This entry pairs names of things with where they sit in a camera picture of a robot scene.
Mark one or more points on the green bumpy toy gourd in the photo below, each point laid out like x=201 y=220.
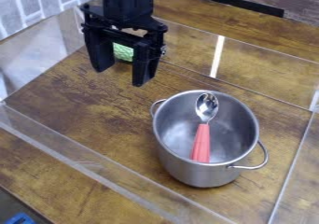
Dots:
x=123 y=52

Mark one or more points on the blue object at corner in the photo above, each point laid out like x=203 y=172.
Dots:
x=20 y=218

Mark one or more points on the pink handled metal spoon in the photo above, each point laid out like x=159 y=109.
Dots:
x=206 y=111

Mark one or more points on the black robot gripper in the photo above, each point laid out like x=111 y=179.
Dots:
x=105 y=30

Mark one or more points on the black wall strip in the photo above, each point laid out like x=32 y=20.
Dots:
x=253 y=6

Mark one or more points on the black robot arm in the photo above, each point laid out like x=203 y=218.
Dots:
x=129 y=9

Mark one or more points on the clear acrylic enclosure panel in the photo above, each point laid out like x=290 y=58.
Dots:
x=79 y=152

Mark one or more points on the stainless steel pot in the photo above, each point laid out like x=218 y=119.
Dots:
x=234 y=130

